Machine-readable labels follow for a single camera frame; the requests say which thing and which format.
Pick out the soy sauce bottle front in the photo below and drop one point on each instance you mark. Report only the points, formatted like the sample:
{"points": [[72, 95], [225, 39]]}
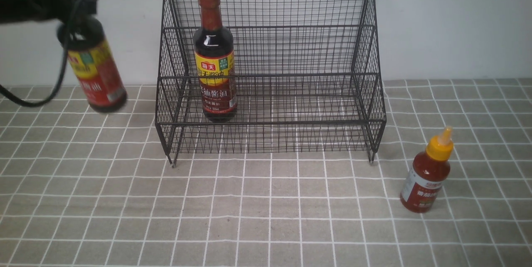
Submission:
{"points": [[214, 60]]}

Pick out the soy sauce bottle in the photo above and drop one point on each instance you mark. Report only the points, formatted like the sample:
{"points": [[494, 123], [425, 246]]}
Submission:
{"points": [[214, 60], [91, 59]]}

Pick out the red ketchup squeeze bottle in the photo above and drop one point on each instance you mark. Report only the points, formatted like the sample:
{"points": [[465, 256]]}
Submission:
{"points": [[429, 170]]}

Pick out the grey checkered tablecloth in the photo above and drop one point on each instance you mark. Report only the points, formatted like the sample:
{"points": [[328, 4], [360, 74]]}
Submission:
{"points": [[82, 189]]}

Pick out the black wire rack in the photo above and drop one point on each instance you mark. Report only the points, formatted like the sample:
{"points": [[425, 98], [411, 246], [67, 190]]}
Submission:
{"points": [[308, 79]]}

